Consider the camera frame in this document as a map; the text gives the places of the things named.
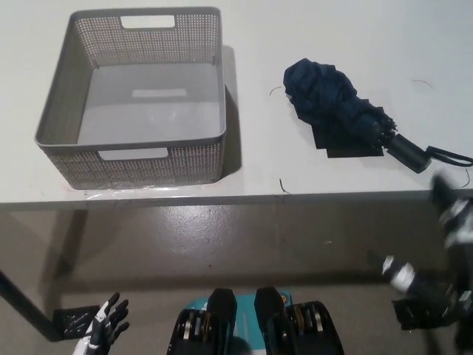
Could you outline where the black robot body block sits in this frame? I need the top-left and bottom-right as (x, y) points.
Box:
(254, 286), (347, 355)
(166, 288), (237, 355)

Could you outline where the black table foot plate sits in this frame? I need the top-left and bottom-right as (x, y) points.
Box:
(391, 295), (457, 331)
(53, 305), (101, 340)

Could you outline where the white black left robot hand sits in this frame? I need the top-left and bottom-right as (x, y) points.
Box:
(72, 291), (130, 355)

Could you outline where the navy blue umbrella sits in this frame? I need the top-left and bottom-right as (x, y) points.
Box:
(282, 58), (473, 174)

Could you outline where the grey perforated plastic basket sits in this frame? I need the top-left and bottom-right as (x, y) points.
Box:
(34, 5), (228, 191)

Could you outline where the black metal table leg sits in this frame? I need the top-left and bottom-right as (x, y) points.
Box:
(0, 268), (60, 339)

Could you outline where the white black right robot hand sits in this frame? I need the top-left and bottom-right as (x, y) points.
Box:
(367, 173), (473, 322)

